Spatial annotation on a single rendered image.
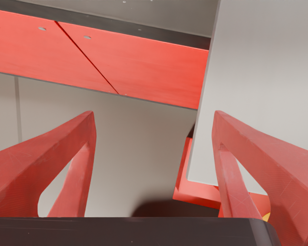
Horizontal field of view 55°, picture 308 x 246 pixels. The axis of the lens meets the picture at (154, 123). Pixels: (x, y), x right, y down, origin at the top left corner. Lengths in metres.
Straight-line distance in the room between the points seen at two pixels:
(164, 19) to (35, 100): 0.99
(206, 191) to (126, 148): 0.35
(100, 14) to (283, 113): 0.21
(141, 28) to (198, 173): 0.19
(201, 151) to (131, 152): 1.01
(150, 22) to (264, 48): 0.16
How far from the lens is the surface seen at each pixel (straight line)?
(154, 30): 0.33
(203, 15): 0.33
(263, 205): 0.44
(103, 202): 1.23
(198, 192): 1.10
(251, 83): 0.19
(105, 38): 0.40
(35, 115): 1.26
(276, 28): 0.20
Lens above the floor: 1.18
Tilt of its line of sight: 89 degrees down
